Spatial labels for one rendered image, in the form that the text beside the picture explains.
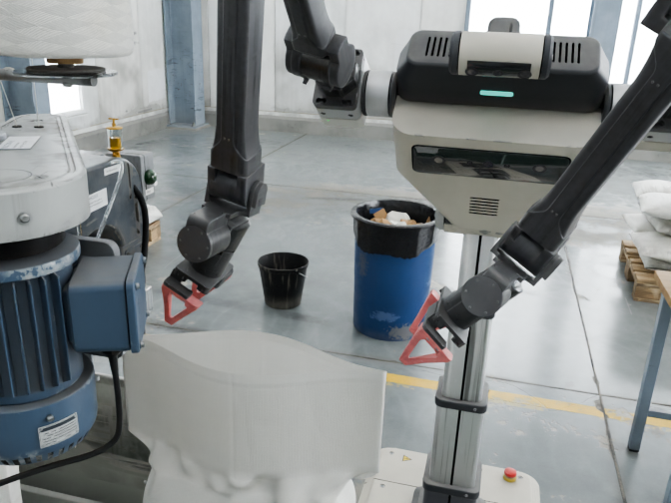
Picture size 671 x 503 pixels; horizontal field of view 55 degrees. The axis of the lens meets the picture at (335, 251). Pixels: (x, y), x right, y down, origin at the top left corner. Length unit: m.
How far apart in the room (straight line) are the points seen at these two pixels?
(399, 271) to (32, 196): 2.66
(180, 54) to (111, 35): 8.93
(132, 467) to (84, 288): 1.11
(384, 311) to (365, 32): 6.20
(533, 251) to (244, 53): 0.47
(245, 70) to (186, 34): 8.81
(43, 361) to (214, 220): 0.31
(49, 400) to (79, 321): 0.10
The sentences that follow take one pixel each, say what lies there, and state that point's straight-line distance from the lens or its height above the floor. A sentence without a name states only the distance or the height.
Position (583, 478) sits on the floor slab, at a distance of 2.71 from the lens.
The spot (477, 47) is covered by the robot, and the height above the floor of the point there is 1.55.
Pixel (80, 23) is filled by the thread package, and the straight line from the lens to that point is 0.80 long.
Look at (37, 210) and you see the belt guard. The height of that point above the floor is 1.39.
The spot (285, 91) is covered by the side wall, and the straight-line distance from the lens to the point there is 9.44.
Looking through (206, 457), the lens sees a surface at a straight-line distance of 1.17.
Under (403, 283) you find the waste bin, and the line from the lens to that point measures 3.26.
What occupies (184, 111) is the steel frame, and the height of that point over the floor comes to 0.22.
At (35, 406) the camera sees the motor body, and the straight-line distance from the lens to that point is 0.81.
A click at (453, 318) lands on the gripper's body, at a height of 1.17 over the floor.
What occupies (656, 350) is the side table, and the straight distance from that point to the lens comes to 2.71.
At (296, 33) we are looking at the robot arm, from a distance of 1.10.
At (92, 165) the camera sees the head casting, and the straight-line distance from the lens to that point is 1.15.
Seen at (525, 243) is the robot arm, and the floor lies 1.30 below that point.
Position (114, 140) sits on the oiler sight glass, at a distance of 1.22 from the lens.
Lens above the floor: 1.58
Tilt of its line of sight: 20 degrees down
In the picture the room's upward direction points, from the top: 2 degrees clockwise
